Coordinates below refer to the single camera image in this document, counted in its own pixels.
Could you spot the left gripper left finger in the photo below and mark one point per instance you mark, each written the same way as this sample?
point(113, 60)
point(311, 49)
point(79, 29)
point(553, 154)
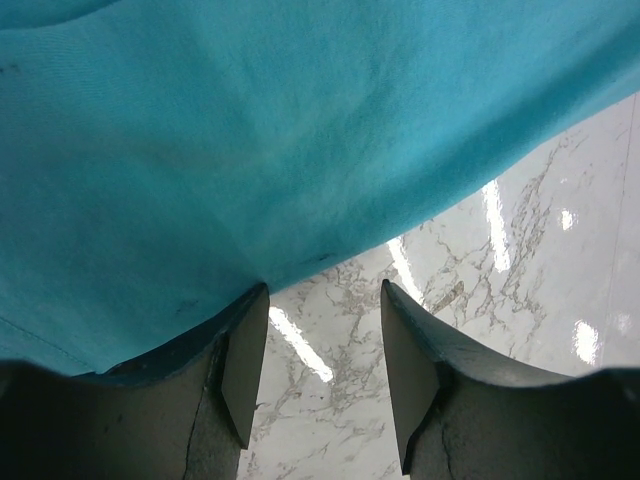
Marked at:
point(183, 410)

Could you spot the teal t shirt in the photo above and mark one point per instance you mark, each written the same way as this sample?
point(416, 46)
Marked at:
point(159, 158)

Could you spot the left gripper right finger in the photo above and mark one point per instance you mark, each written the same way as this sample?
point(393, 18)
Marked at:
point(464, 411)

